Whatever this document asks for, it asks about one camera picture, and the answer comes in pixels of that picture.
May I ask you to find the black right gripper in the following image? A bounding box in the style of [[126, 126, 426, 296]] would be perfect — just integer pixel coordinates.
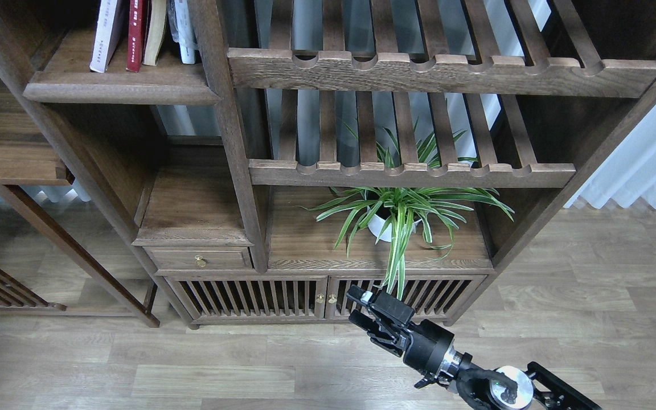
[[347, 285, 462, 379]]

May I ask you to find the red cover book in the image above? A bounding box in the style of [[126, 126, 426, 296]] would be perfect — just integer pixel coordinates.
[[126, 0, 149, 73]]

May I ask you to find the white purple cover book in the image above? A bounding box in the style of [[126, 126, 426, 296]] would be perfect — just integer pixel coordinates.
[[89, 1, 130, 73]]

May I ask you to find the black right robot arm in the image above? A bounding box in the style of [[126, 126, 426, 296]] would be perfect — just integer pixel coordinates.
[[348, 285, 598, 409]]

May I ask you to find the white plant pot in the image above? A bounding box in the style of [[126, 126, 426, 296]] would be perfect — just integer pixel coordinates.
[[364, 191, 421, 243]]

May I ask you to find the green spider plant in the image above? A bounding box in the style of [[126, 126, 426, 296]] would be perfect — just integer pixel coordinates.
[[303, 117, 515, 300]]

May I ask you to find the brass drawer knob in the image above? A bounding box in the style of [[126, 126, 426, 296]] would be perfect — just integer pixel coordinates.
[[194, 255, 208, 268]]

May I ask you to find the dark wooden bookshelf unit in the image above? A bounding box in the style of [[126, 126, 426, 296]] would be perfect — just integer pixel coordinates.
[[0, 1, 656, 329]]

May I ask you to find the upright white book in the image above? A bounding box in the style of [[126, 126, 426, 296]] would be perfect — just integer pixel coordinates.
[[174, 1, 198, 64]]

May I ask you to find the upright cream paged book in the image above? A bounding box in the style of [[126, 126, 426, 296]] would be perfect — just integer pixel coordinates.
[[142, 0, 169, 67]]

